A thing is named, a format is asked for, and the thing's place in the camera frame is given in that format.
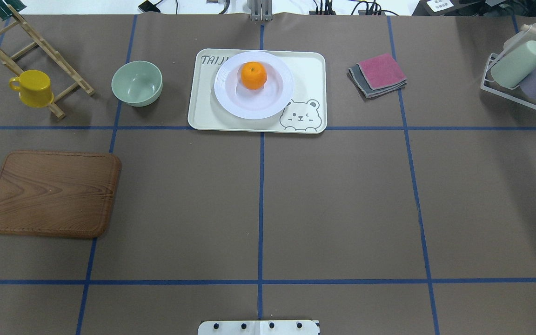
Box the orange fruit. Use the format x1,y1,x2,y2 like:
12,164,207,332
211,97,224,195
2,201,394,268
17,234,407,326
240,61,268,90

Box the cream bear tray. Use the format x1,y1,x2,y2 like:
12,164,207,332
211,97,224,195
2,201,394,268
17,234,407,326
188,48,328,134

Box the pink and grey cloths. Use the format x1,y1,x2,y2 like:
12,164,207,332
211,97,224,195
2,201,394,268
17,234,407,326
348,53,408,99

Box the white round plate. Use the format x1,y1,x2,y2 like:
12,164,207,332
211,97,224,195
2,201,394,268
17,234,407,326
214,51,294,120

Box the small black device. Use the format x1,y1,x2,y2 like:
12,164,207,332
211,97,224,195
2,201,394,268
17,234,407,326
138,0,162,13

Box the wooden dish rack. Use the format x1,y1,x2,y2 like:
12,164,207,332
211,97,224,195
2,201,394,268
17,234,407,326
0,5,95,119

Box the white wire cup rack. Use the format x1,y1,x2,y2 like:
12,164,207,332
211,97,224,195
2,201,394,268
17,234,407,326
480,24,536,110

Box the yellow mug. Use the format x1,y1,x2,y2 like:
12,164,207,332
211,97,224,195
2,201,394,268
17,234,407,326
8,70,54,108

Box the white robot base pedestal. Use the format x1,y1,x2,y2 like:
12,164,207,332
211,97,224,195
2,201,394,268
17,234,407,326
197,320,321,335

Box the green plastic cup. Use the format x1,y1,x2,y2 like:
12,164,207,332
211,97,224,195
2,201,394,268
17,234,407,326
490,40,536,88

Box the green ceramic bowl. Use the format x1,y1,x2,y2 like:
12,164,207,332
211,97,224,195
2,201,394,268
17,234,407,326
111,60,163,107

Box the aluminium frame post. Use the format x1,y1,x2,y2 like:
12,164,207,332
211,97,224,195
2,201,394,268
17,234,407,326
247,0,274,22

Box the wooden cutting board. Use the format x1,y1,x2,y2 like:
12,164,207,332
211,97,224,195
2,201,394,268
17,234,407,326
0,150,121,238

